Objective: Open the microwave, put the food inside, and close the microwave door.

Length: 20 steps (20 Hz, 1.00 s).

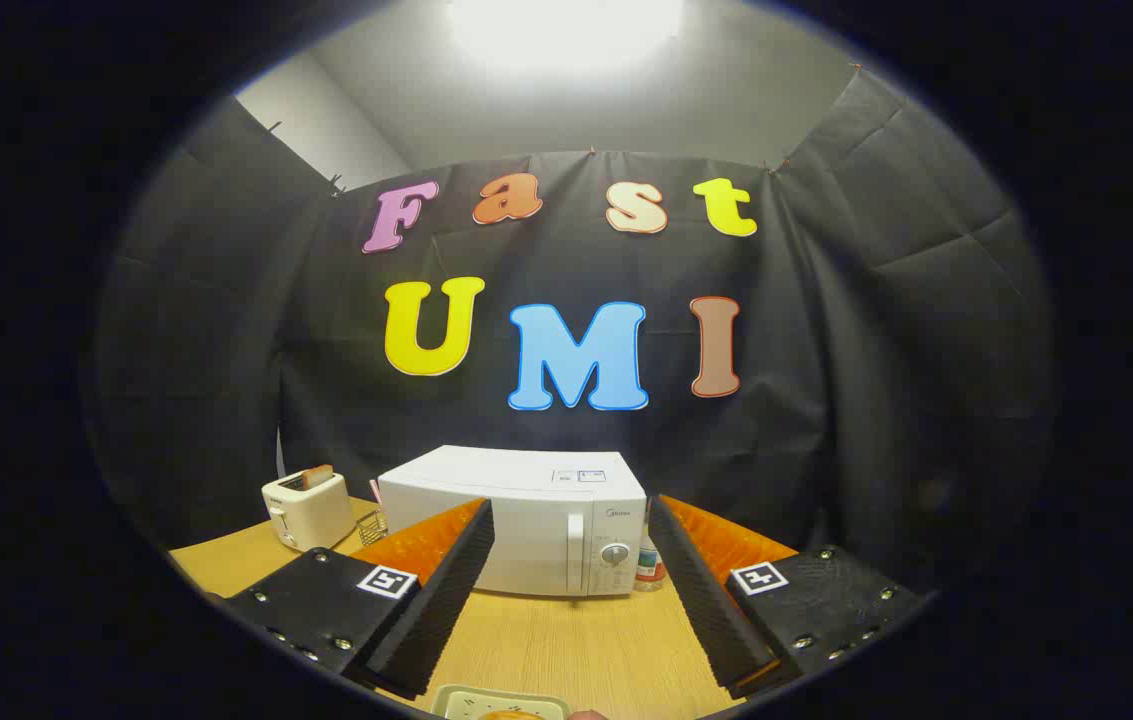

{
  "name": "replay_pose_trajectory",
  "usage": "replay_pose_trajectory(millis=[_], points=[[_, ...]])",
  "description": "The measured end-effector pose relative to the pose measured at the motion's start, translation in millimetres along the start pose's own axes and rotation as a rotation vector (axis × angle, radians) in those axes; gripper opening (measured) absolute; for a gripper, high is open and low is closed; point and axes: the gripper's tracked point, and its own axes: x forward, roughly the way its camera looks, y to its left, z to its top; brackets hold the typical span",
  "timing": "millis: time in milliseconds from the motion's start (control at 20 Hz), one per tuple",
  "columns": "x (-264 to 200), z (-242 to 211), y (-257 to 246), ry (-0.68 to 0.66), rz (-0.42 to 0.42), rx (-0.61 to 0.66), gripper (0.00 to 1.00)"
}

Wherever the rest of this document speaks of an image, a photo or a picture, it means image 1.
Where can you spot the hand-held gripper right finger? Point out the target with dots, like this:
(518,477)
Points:
(716,620)

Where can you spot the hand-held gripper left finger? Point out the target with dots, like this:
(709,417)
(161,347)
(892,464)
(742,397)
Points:
(426,610)

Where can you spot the golden bread bun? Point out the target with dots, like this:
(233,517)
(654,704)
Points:
(511,715)

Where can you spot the white microwave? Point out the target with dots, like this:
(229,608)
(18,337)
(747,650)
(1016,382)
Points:
(536,505)

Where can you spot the clear plastic water bottle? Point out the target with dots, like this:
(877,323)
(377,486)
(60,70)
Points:
(648,572)

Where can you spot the pale green tray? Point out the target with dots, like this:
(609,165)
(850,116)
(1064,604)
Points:
(456,702)

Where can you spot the pink straw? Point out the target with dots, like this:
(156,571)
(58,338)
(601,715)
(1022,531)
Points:
(376,493)

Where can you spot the white toaster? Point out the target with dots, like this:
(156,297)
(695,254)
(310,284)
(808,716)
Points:
(311,515)

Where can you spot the brown toast slice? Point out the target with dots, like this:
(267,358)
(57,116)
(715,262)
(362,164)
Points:
(318,476)

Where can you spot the black backdrop cloth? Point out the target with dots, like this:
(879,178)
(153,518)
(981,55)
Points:
(226,350)

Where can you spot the ceiling light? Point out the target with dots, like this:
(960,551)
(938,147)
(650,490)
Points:
(566,25)

